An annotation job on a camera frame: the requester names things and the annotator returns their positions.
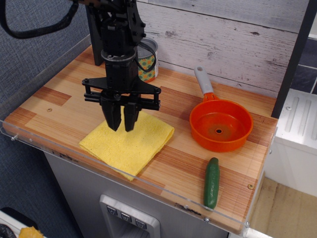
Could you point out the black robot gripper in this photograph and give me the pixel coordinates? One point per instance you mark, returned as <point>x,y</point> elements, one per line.
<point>121,87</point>

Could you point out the green toy cucumber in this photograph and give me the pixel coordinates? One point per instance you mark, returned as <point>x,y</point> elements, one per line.
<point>211,187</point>

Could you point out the black left vertical post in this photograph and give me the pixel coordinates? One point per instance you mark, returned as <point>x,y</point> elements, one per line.
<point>96,40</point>

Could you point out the white toy sink unit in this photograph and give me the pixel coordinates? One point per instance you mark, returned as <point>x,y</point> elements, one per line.
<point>292,159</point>

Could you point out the black vertical post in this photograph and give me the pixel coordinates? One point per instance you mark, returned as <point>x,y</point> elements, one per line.
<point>96,40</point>
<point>295,57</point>

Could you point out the grey cabinet with dispenser panel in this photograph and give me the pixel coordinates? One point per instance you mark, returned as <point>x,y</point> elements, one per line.
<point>107,207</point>

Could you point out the orange pan with grey handle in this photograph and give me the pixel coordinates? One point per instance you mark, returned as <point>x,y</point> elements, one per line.
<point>218,125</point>

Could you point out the black right vertical post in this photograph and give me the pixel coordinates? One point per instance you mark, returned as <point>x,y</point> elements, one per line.
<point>295,57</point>

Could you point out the yellow object bottom left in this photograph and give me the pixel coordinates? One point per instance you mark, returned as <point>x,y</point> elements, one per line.
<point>30,232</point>

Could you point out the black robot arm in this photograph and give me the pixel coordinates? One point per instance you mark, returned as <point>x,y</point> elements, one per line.
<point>120,27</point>

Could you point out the yellow cloth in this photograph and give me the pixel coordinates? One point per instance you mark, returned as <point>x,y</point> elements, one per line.
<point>128,152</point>

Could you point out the patterned tin can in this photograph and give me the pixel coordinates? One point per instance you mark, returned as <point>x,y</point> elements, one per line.
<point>148,60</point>

